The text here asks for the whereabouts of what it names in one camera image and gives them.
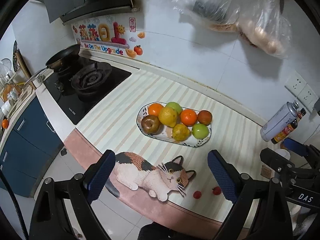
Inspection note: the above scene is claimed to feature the brown card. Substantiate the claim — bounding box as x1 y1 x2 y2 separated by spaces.
260 165 272 178

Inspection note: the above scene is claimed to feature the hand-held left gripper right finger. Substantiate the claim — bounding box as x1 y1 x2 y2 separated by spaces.
207 150 294 240

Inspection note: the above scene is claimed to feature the grey tin bottle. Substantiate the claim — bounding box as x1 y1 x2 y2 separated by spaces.
260 102 300 142

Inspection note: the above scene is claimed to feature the black cable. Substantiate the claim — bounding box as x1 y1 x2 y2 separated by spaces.
0 165 28 240

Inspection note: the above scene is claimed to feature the white mug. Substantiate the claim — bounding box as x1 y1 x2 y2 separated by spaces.
34 74 45 88

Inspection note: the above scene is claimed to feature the plastic bag with dark contents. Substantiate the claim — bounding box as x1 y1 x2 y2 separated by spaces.
172 0 240 33

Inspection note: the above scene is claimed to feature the dish rack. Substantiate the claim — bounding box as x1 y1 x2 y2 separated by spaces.
0 75 33 117

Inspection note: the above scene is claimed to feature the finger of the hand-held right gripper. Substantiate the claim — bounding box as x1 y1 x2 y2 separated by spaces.
259 148 295 173
284 137 320 167

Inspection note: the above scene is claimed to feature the reddish brown fruit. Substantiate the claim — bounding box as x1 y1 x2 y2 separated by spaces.
197 110 213 125

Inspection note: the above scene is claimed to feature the colourful wall sticker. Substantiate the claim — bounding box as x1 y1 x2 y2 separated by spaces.
71 17 145 59

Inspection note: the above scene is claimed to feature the yellow-green citrus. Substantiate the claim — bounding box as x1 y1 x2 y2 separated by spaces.
158 107 178 127
172 124 192 141

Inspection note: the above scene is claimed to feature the black gas stove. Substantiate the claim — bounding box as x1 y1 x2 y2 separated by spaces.
43 56 132 125

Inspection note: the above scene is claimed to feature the green apple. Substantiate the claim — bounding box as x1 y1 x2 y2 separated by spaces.
192 123 209 139
166 102 183 114

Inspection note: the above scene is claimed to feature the black frying pan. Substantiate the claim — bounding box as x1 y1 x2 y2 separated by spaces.
24 44 82 84

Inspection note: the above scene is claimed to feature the white wall socket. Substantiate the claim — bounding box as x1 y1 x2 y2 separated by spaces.
285 71 308 98
299 85 317 108

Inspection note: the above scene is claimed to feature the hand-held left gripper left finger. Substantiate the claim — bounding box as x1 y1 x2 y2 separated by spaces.
29 149 116 240

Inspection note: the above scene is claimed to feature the brown apple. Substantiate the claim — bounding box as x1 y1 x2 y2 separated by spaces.
141 115 160 135

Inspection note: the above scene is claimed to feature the floral oval plate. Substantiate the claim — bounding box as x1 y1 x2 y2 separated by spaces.
136 102 212 147

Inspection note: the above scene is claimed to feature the dark sauce bottle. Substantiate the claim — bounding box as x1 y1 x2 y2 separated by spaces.
271 108 307 145

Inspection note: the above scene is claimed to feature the orange tangerine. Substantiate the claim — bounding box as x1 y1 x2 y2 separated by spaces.
180 109 198 127
148 103 164 117

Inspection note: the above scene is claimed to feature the wire strainer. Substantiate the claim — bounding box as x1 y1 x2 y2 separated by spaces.
0 58 14 80

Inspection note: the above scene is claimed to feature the person's dark clothing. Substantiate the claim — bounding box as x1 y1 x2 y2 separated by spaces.
137 222 225 240

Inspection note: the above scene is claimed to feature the plastic bag with pale produce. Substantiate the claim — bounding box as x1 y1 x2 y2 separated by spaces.
235 0 292 60

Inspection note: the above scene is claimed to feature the striped counter mat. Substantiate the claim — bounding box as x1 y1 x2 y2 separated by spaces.
75 69 284 220

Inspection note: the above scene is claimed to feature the blue kitchen cabinet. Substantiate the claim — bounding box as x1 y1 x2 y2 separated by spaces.
0 96 64 198

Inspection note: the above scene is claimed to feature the hanging cutting board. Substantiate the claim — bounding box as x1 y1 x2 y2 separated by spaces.
13 40 32 78

